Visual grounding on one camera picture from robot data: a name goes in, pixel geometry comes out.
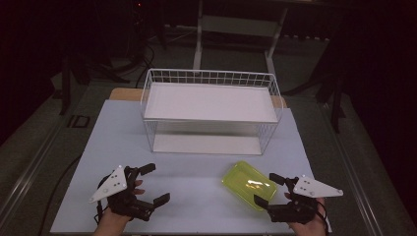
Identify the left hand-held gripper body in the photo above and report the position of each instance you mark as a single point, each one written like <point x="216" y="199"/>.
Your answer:
<point x="113" y="185"/>

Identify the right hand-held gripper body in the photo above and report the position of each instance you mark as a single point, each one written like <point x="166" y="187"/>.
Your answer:
<point x="296" y="208"/>

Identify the white metal stand frame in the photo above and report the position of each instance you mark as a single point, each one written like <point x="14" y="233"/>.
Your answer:
<point x="198" y="49"/>

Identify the person's right hand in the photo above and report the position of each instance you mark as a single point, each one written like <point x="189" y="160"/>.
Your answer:
<point x="309" y="226"/>

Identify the black floor bracket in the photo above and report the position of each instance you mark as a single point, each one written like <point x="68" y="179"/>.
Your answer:
<point x="78" y="121"/>

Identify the yellow-green plastic tray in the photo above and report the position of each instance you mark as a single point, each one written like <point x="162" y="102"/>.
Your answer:
<point x="249" y="185"/>

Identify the light blue table mat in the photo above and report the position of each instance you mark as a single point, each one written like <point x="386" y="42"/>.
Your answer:
<point x="193" y="193"/>

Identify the metal floor rail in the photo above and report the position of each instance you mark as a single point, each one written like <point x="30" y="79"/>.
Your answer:
<point x="350" y="170"/>
<point x="29" y="170"/>

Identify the black metal stand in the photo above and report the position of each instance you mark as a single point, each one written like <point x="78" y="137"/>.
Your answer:
<point x="65" y="85"/>
<point x="336" y="98"/>

